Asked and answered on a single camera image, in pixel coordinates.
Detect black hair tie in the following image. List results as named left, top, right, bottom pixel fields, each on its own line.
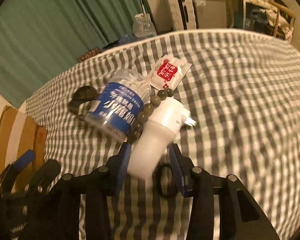
left=155, top=163, right=180, bottom=197

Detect cotton swab jar blue label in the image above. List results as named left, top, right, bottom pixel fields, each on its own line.
left=84, top=69, right=152, bottom=142

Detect black sunglasses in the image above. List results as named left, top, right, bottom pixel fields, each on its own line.
left=68, top=86, right=100, bottom=120

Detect white power adapter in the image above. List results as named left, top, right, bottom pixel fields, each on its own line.
left=127, top=97, right=197, bottom=180

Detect dark bead bracelet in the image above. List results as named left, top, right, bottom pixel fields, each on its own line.
left=127, top=87, right=175, bottom=144

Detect brown cardboard box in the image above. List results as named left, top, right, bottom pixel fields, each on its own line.
left=0, top=104, right=48, bottom=190

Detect grey white checkered bedsheet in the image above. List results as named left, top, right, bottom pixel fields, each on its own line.
left=26, top=29, right=300, bottom=239

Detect brown patterned bag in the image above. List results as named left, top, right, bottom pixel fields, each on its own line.
left=76, top=48, right=102, bottom=63

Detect red white sachet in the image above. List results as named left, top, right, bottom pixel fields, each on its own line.
left=146, top=55, right=192, bottom=90

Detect green curtain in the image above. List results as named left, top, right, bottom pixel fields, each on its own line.
left=0, top=0, right=149, bottom=107

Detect large clear water bottle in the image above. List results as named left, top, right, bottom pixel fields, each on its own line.
left=133, top=14, right=157, bottom=38

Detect white suitcase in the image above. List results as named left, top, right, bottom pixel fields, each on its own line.
left=165, top=0, right=197, bottom=31

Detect wooden desk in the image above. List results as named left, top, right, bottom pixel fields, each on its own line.
left=228, top=0, right=296, bottom=40

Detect grey mini fridge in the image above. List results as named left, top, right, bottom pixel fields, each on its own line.
left=193, top=0, right=227, bottom=29

